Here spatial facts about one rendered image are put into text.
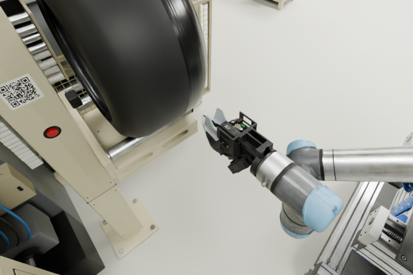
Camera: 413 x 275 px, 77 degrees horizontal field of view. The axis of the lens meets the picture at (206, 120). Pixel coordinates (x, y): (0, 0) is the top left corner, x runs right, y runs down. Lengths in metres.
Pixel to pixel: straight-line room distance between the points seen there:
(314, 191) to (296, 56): 2.41
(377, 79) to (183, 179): 2.01
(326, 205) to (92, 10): 0.56
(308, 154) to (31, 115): 0.69
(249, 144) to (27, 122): 0.56
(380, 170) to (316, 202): 0.19
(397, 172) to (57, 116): 0.82
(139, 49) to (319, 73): 2.27
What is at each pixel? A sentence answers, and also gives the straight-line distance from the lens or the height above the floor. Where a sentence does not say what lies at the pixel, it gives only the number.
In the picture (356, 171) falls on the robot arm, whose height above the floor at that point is 1.15.
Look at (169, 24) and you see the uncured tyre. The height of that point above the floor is 1.33.
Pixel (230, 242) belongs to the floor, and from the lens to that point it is 1.70.
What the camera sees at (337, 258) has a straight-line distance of 1.58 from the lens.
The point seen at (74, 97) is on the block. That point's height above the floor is 0.99.
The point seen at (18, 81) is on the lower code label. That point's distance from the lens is 0.72.
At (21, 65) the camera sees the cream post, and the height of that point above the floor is 1.28.
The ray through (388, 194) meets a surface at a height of 0.21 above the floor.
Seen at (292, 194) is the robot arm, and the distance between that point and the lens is 0.50.
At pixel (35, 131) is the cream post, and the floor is 1.09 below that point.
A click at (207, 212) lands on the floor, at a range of 1.74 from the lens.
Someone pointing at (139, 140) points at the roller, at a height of 0.91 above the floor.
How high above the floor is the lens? 1.65
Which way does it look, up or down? 52 degrees down
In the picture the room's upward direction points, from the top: straight up
